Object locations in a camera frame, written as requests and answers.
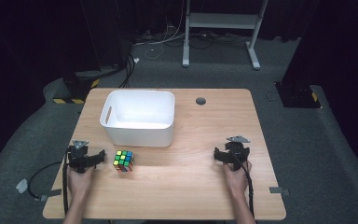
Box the black sleeved right gripper cable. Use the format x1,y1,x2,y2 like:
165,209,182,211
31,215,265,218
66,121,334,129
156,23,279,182
228,150,255,218

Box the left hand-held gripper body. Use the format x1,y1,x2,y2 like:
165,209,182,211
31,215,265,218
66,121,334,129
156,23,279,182
67,139,91,175

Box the white plastic storage bin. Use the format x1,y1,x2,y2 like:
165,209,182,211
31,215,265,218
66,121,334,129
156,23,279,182
99,90,176,148

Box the black floor cable bundle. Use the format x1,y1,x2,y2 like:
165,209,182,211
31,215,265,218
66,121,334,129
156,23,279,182
117,53,137,90

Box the thin black cable with plug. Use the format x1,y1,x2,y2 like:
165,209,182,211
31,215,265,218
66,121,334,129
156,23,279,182
16,161,63,201

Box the black sleeved gripper cable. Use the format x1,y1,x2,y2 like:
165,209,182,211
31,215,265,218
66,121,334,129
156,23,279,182
228,150,255,218
62,148,71,217

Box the grey table edge clamp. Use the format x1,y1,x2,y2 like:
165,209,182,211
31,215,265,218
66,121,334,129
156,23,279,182
38,189,62,202
268,186,291,197

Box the white floor cable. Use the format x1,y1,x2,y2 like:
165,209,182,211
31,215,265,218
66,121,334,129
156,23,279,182
132,12,188,61

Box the person's right hand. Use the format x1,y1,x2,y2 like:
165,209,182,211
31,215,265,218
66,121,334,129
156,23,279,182
223,161,253,199

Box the multicoloured puzzle cube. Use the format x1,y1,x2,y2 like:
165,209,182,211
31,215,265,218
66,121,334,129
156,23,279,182
112,150,135,173

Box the person's left hand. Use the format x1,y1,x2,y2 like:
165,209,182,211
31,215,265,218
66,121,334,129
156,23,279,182
67,165,96,197

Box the white metal stand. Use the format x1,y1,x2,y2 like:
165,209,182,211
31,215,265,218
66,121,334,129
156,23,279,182
181,0,270,71

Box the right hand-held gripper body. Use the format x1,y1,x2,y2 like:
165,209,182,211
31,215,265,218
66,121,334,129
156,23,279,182
224,134,251,172

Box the black floor cables under stand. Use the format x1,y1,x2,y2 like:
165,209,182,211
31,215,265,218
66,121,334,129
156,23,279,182
188,30,250,51

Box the dark curtain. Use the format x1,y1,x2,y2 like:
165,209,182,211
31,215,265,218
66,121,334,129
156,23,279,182
280,0,358,132
0,0,134,104

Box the black stand with striped base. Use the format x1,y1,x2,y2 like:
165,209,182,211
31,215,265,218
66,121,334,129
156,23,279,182
274,81,323,110
52,70,102,105

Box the black sleeved left gripper cable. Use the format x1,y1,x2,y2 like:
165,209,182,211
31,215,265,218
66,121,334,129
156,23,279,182
62,148,71,217

